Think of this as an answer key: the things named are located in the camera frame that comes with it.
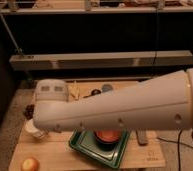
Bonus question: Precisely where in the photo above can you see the white paper cup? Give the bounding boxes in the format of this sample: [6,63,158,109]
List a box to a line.
[25,119,47,138]

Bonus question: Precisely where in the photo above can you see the metal leaning rod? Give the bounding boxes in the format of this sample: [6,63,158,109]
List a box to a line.
[0,8,32,59]

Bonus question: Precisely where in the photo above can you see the dark round small object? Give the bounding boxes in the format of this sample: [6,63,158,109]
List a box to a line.
[91,89,101,96]

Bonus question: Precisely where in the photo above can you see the orange bowl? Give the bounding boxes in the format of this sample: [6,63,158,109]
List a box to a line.
[94,131,121,144]

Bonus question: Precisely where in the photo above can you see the yellow banana toy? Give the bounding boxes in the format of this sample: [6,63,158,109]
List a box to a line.
[68,81,80,100]

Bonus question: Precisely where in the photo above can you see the green square tray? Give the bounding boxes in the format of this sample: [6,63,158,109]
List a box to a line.
[69,131,130,169]

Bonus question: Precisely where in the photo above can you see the dark red grape bunch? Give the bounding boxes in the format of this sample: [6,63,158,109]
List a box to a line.
[23,104,34,120]

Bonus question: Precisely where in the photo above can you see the wooden bench beam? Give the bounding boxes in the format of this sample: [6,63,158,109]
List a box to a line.
[9,50,193,71]

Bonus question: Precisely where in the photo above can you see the blue plastic cup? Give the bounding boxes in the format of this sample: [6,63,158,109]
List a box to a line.
[102,84,113,93]

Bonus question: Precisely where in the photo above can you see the grey rectangular block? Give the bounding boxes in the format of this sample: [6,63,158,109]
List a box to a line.
[136,131,148,145]

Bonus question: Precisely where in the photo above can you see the orange apple fruit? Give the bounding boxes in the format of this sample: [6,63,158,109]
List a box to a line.
[21,158,39,171]

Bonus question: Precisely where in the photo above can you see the black floor cables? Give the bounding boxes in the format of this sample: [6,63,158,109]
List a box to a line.
[156,129,193,171]

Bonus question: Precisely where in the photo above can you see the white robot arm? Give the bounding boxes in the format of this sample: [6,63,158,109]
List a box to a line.
[33,68,193,132]

